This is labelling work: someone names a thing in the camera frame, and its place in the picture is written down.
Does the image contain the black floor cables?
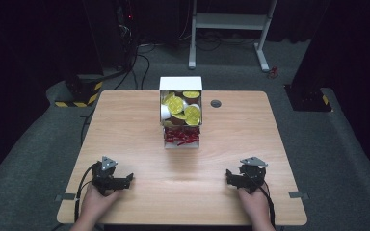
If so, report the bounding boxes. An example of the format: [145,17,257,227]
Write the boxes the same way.
[113,42,158,91]

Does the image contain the white dispenser box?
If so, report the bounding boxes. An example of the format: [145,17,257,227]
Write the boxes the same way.
[158,76,204,150]

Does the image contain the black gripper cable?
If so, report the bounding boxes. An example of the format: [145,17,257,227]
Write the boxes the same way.
[73,163,98,223]
[255,183,277,229]

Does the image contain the black cable beside table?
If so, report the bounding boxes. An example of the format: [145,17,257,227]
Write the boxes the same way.
[79,110,96,146]

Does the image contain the white metal stand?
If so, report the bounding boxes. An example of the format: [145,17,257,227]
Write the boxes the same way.
[188,0,279,73]

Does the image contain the black stand base yellow mark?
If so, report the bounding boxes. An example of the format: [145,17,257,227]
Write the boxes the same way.
[283,84,333,113]

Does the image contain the person's left hand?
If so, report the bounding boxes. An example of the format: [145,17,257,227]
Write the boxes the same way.
[81,184,123,223]

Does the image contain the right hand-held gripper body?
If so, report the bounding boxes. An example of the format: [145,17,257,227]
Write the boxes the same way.
[238,156,269,194]

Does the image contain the person's right hand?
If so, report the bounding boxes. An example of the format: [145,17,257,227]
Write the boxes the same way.
[236,186,272,225]

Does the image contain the pile of yellow-lidded creamer cups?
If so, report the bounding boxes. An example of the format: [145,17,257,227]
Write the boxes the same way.
[160,90,202,127]

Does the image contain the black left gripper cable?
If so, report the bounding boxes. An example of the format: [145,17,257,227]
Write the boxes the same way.
[73,163,98,223]

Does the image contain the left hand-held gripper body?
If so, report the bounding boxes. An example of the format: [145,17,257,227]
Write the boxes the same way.
[92,156,126,197]

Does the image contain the small red floor object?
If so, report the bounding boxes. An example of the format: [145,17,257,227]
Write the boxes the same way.
[267,65,279,80]

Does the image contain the grey tape piece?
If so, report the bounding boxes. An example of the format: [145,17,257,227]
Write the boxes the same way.
[54,192,77,203]
[287,191,310,200]

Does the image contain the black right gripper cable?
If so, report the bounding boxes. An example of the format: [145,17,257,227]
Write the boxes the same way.
[255,183,277,229]

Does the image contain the yellow-black striped stand base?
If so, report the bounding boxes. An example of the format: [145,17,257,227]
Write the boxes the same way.
[54,74,104,109]

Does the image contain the dark computer tower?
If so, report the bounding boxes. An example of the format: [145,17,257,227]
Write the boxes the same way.
[115,0,140,69]

